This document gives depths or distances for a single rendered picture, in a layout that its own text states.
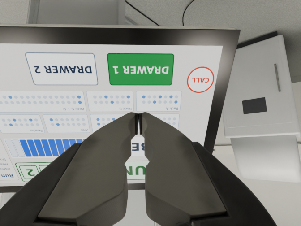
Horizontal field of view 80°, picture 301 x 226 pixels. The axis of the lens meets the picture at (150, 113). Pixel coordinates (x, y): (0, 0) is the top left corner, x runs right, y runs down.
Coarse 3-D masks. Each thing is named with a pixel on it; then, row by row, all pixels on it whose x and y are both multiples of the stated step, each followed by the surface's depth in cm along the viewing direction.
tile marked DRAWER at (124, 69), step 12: (108, 60) 25; (120, 60) 25; (132, 60) 25; (144, 60) 25; (156, 60) 26; (168, 60) 26; (108, 72) 26; (120, 72) 26; (132, 72) 26; (144, 72) 26; (156, 72) 26; (168, 72) 26; (120, 84) 27; (132, 84) 27; (144, 84) 27; (156, 84) 27; (168, 84) 27
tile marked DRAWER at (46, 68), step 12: (36, 60) 25; (48, 60) 25; (60, 60) 25; (72, 60) 25; (84, 60) 25; (36, 72) 26; (48, 72) 26; (60, 72) 26; (72, 72) 26; (84, 72) 26; (96, 72) 26; (36, 84) 26; (48, 84) 27; (60, 84) 27; (72, 84) 27; (84, 84) 27; (96, 84) 27
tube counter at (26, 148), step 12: (12, 144) 31; (24, 144) 31; (36, 144) 32; (48, 144) 32; (60, 144) 32; (72, 144) 32; (12, 156) 33; (24, 156) 33; (36, 156) 33; (48, 156) 33
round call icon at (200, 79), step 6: (192, 66) 26; (198, 66) 26; (204, 66) 26; (210, 66) 26; (216, 66) 26; (192, 72) 27; (198, 72) 27; (204, 72) 27; (210, 72) 27; (186, 78) 27; (192, 78) 27; (198, 78) 27; (204, 78) 27; (210, 78) 27; (186, 84) 27; (192, 84) 27; (198, 84) 27; (204, 84) 28; (210, 84) 28; (186, 90) 28; (192, 90) 28; (198, 90) 28; (204, 90) 28; (210, 90) 28
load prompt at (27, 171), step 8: (24, 168) 34; (32, 168) 34; (40, 168) 34; (128, 168) 35; (136, 168) 35; (144, 168) 35; (24, 176) 35; (32, 176) 35; (128, 176) 36; (136, 176) 36; (144, 176) 36
